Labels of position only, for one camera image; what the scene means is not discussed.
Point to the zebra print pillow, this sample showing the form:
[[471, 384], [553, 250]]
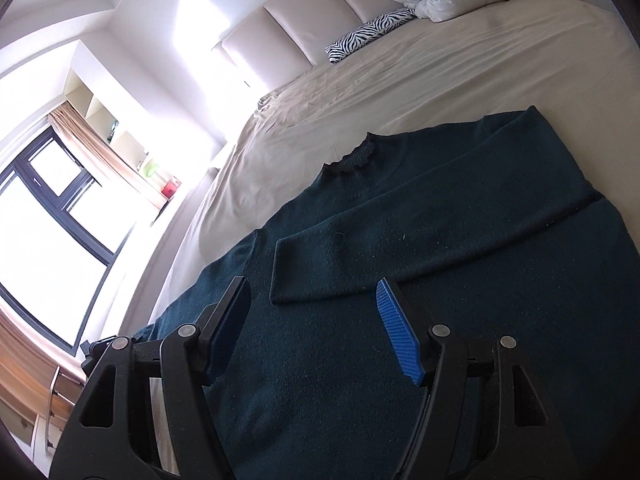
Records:
[[367, 35]]

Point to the white wall shelf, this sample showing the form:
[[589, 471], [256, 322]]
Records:
[[120, 135]]

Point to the beige curtain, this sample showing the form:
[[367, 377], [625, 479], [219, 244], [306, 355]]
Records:
[[25, 355], [100, 145]]

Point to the white padded headboard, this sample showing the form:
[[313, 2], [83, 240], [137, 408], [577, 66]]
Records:
[[300, 20]]

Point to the green container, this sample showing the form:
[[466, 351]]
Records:
[[151, 168]]

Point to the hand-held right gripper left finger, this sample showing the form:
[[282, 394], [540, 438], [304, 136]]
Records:
[[226, 327]]

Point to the bed with beige sheet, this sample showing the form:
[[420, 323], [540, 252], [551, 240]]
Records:
[[400, 85]]

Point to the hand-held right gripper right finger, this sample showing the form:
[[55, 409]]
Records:
[[397, 332]]

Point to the dark teal knit sweater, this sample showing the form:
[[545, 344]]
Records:
[[375, 220]]

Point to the red container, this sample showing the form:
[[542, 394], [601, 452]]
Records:
[[170, 188]]

